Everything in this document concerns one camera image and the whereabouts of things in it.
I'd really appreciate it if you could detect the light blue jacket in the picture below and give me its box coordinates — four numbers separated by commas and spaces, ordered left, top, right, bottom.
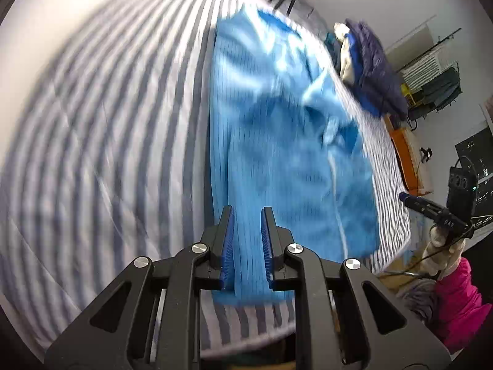
210, 7, 379, 306

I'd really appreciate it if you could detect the black clothes rack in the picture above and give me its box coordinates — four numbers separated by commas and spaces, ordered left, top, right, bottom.
398, 28, 462, 130

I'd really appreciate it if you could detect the right gloved hand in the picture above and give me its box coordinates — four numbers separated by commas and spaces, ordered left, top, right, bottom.
419, 225, 466, 280

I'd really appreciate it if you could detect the orange stool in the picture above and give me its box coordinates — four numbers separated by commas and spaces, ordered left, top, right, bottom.
384, 115, 425, 196

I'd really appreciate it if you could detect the pink right sleeve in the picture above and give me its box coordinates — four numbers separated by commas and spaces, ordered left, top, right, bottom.
432, 257, 492, 354

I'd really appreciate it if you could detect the dark hanging garment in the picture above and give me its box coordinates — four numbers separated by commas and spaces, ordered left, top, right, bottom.
421, 67, 461, 115

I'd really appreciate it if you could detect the striped hanging towel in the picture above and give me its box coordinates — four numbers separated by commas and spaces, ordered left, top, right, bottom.
400, 49, 454, 92

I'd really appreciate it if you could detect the dark navy puffer jacket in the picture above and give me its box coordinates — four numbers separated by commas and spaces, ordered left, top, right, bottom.
345, 18, 408, 120

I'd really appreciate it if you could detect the striped bed quilt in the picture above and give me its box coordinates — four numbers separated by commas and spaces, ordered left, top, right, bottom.
0, 0, 413, 359

